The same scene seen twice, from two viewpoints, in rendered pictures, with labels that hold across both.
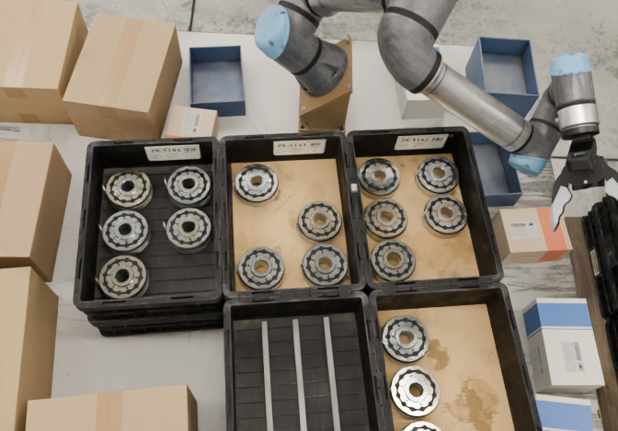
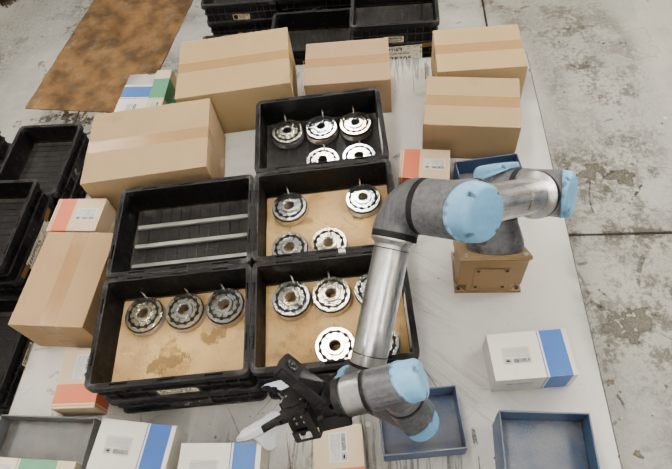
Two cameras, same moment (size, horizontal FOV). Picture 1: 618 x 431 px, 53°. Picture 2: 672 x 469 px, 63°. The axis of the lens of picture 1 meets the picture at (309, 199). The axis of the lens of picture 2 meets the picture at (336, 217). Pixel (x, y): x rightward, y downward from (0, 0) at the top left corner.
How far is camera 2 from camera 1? 1.21 m
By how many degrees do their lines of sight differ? 49
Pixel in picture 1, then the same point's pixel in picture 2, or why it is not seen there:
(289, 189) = (363, 226)
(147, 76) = (458, 118)
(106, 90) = (440, 97)
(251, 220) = (335, 202)
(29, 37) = (483, 48)
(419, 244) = (310, 327)
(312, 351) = (228, 247)
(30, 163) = (372, 72)
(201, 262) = not seen: hidden behind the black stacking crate
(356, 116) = (478, 303)
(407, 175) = not seen: hidden behind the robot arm
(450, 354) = (212, 345)
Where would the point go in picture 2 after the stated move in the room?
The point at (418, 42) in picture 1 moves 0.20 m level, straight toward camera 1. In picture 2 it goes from (393, 204) to (301, 184)
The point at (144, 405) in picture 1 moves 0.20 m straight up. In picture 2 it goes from (196, 148) to (175, 101)
